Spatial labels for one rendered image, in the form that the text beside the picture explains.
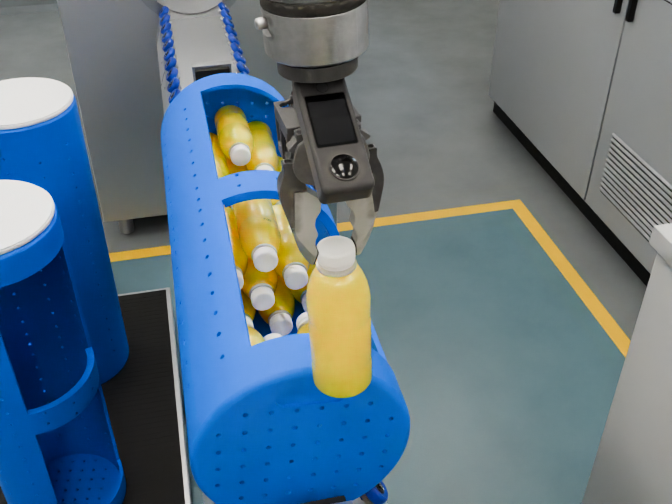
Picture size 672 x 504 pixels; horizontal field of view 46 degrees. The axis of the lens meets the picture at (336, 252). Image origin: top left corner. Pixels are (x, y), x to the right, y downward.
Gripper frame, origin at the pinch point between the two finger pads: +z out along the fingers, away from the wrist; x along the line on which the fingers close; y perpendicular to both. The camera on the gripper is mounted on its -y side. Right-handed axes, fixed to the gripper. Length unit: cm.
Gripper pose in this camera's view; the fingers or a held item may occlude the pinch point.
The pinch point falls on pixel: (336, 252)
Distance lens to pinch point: 78.4
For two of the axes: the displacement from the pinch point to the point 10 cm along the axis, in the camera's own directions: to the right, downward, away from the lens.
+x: -9.6, 2.0, -1.8
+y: -2.6, -5.5, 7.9
